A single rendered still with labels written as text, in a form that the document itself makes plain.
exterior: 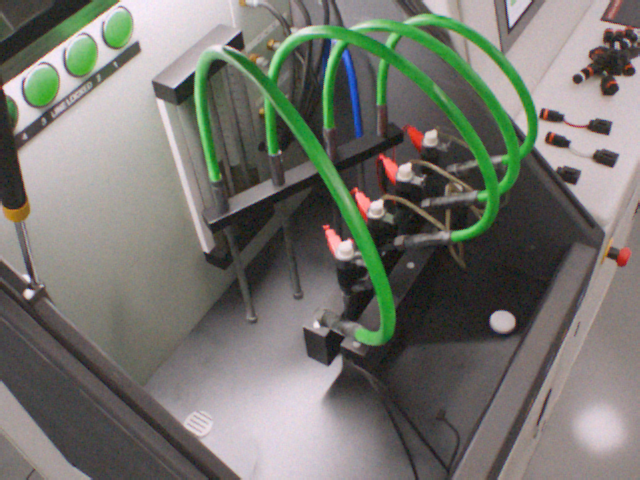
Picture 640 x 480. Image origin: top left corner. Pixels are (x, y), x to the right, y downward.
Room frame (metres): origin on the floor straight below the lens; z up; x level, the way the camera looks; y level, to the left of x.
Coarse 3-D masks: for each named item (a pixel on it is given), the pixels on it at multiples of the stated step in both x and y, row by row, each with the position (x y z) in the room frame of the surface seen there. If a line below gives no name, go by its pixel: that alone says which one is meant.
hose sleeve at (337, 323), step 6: (324, 318) 0.47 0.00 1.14; (330, 318) 0.46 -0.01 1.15; (336, 318) 0.46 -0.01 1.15; (342, 318) 0.45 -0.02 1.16; (324, 324) 0.47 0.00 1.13; (330, 324) 0.46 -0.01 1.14; (336, 324) 0.45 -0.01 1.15; (342, 324) 0.44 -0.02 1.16; (348, 324) 0.44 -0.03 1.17; (354, 324) 0.43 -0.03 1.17; (336, 330) 0.44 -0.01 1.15; (342, 330) 0.43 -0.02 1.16; (348, 330) 0.43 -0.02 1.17; (354, 330) 0.42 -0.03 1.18; (348, 336) 0.42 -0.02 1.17; (354, 336) 0.42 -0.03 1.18; (360, 342) 0.41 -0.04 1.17
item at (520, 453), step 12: (564, 348) 0.64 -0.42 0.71; (552, 372) 0.59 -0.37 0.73; (552, 384) 0.65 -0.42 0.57; (540, 396) 0.54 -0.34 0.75; (540, 408) 0.58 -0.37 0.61; (528, 420) 0.50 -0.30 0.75; (540, 420) 0.61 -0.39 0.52; (528, 432) 0.54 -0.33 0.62; (516, 444) 0.45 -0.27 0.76; (528, 444) 0.59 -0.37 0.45; (516, 456) 0.49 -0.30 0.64; (528, 456) 0.65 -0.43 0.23; (504, 468) 0.42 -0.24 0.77; (516, 468) 0.53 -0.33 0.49
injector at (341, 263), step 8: (336, 248) 0.59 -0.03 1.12; (352, 248) 0.59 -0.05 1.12; (336, 256) 0.58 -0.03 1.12; (352, 256) 0.57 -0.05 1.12; (336, 264) 0.58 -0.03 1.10; (344, 264) 0.57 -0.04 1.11; (352, 264) 0.57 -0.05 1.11; (336, 272) 0.58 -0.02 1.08; (344, 272) 0.57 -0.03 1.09; (352, 272) 0.57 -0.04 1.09; (344, 280) 0.57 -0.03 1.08; (352, 280) 0.57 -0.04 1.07; (360, 280) 0.57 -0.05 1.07; (368, 280) 0.57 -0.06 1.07; (344, 288) 0.57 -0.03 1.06; (352, 288) 0.57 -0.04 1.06; (360, 288) 0.56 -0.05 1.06; (368, 288) 0.56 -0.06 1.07; (344, 296) 0.58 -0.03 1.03; (352, 296) 0.57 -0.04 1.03; (344, 304) 0.58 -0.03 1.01; (352, 304) 0.57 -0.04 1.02; (344, 312) 0.58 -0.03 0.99; (352, 312) 0.57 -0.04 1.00; (352, 320) 0.57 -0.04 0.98
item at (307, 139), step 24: (216, 48) 0.61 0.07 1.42; (264, 72) 0.54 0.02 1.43; (288, 120) 0.49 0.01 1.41; (312, 144) 0.46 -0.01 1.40; (216, 168) 0.70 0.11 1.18; (336, 192) 0.43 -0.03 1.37; (360, 216) 0.42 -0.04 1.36; (360, 240) 0.40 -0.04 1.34; (384, 288) 0.38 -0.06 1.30; (384, 312) 0.37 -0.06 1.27; (360, 336) 0.41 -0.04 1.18; (384, 336) 0.37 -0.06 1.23
